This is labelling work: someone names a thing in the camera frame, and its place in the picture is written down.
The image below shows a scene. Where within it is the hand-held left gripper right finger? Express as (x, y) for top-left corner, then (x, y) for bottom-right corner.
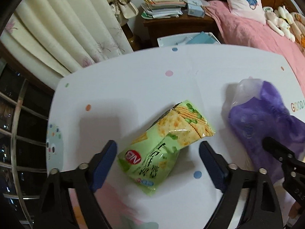
(199, 141), (285, 229)

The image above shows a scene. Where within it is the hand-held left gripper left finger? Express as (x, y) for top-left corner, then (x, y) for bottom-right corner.
(33, 140), (118, 229)

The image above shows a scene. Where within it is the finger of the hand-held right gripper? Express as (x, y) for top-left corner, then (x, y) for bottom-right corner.
(262, 137), (298, 166)

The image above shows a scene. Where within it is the purple plastic bag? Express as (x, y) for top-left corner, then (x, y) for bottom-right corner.
(224, 77), (305, 184)

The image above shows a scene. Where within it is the green cracker packet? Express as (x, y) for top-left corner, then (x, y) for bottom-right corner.
(117, 99), (216, 197)

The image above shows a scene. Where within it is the person's right hand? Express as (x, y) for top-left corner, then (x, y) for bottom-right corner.
(288, 199), (305, 220)

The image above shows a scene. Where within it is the metal window grille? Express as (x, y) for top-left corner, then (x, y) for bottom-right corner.
(0, 60), (55, 229)

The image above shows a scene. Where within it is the cartoon printed tablecloth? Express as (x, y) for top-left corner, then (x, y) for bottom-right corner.
(46, 44), (305, 229)

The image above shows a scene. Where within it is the yellow white plush toy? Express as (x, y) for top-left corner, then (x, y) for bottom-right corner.
(274, 5), (296, 41)

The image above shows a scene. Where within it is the white tray with blue item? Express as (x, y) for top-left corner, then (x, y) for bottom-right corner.
(157, 31), (221, 48)

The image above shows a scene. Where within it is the wooden nightstand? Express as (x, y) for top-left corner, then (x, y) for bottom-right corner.
(143, 14), (222, 50)

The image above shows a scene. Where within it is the cream floral curtain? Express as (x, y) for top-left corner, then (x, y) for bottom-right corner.
(0, 0), (134, 77)

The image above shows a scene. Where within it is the white pillow with print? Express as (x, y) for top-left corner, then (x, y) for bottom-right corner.
(222, 0), (266, 25)

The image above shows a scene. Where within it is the cream handbag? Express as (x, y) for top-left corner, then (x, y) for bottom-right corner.
(108, 0), (139, 19)

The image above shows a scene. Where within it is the light blue box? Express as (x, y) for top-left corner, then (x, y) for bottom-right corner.
(186, 0), (205, 17)

